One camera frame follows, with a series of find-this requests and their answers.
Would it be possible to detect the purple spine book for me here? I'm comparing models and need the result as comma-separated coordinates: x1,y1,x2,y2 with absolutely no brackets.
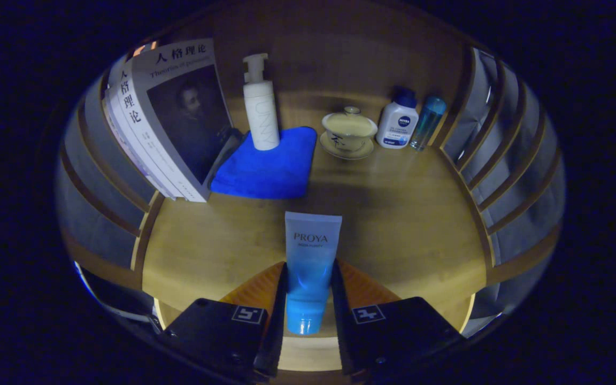
102,99,172,197

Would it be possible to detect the blue folded cloth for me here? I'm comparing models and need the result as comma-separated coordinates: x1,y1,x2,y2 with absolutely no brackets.
210,126,318,200

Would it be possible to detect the blue and white tube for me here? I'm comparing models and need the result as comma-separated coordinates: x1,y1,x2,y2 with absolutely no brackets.
284,211,343,336

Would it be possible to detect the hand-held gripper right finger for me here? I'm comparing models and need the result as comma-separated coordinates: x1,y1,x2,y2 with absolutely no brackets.
330,258,464,378

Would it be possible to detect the wooden drawer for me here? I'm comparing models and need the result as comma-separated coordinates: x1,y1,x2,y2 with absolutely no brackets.
150,297,477,374

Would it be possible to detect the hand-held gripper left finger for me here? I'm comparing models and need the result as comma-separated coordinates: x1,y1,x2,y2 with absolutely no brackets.
161,261,289,383

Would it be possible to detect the ceramic lidded teacup with saucer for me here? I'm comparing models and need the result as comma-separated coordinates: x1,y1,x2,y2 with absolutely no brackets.
320,106,379,160

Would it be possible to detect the wooden cabinet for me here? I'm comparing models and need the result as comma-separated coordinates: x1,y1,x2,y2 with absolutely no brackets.
57,0,565,332

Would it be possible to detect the white pump bottle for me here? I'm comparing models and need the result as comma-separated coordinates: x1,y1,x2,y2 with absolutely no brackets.
242,53,281,151

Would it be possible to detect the grey portrait cover book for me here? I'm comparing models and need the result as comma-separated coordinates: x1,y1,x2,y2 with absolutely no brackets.
117,38,234,203

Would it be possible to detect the wooden countertop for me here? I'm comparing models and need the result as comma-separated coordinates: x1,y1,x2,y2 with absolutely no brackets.
142,91,488,343

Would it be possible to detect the teal slim bottle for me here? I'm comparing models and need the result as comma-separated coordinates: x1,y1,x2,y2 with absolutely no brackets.
410,96,447,151

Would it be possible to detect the thin white book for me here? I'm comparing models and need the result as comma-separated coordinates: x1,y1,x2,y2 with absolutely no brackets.
106,59,183,200

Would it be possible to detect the white lotion bottle blue cap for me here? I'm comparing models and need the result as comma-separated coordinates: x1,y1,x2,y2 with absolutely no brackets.
376,87,420,150

